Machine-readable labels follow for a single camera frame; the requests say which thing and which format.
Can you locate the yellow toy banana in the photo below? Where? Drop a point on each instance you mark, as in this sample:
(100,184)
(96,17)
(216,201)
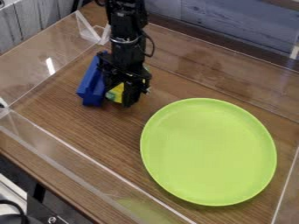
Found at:
(115,93)

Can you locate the green round plate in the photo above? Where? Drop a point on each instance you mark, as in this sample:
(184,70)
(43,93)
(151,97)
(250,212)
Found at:
(208,152)

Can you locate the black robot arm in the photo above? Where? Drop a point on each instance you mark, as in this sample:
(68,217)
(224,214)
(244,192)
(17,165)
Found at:
(121,65)

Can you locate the clear acrylic enclosure wall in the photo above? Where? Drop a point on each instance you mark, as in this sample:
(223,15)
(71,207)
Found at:
(80,150)

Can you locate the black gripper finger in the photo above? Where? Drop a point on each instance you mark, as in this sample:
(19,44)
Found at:
(111,78)
(133,88)

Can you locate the clear acrylic corner bracket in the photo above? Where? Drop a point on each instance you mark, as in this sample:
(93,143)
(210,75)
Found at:
(92,33)

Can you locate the blue cross-shaped block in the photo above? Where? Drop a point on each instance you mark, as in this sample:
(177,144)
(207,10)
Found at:
(91,89)

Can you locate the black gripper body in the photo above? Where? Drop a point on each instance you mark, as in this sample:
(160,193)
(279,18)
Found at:
(133,72)

